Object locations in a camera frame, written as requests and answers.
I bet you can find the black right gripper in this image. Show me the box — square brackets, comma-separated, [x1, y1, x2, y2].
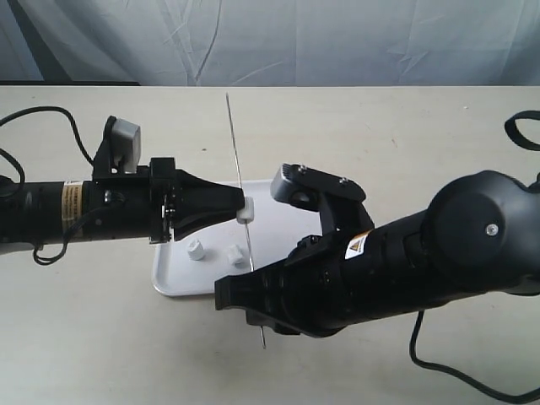
[214, 229, 380, 338]

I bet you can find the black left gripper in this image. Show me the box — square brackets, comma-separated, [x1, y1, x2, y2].
[148, 157, 245, 244]

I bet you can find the white bead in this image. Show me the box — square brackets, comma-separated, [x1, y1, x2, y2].
[224, 244, 245, 266]
[236, 196, 255, 225]
[186, 239, 205, 261]

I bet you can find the thin metal skewer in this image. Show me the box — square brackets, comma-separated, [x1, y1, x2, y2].
[225, 91, 267, 350]

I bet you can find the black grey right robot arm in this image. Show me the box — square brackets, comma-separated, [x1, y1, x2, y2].
[214, 165, 539, 338]

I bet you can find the white plastic tray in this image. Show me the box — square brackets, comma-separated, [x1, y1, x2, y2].
[152, 180, 321, 297]

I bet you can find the white backdrop curtain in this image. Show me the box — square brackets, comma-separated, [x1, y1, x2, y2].
[1, 1, 539, 87]

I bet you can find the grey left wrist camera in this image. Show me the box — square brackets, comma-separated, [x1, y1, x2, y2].
[92, 116, 141, 179]

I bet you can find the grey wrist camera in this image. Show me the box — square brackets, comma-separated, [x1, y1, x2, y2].
[270, 163, 366, 212]
[92, 116, 141, 179]

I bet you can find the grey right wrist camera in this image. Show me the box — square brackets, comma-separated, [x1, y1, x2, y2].
[270, 163, 366, 212]

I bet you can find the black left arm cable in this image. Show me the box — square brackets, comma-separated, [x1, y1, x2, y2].
[0, 105, 96, 267]

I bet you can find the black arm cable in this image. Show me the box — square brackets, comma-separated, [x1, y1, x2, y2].
[407, 110, 540, 402]
[0, 105, 96, 267]

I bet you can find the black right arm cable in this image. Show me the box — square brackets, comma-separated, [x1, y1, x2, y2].
[407, 110, 540, 402]

